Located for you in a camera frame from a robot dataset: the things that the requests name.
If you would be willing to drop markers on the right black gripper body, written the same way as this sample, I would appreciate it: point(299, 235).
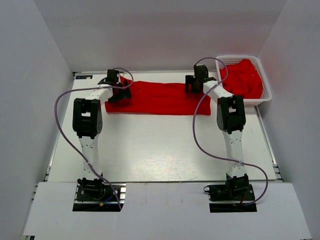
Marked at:
point(194, 88)

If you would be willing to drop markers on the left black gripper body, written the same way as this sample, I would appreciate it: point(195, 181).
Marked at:
point(118, 84)

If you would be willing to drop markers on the red t shirt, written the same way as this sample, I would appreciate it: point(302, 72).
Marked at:
point(156, 99)

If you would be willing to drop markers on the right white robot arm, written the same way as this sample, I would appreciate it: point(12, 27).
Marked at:
point(230, 118)

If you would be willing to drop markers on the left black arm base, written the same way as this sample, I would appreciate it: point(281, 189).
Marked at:
point(100, 198)

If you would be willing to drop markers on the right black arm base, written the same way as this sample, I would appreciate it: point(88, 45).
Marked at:
point(223, 200)

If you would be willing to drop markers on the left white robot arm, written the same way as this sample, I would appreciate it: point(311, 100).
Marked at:
point(87, 119)

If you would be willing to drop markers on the red t shirts pile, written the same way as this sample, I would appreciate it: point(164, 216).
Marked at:
point(243, 79)

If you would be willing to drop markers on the blue table label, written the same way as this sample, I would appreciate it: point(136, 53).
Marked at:
point(83, 77)

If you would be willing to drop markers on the white plastic basket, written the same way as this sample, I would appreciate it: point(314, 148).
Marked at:
point(233, 59)

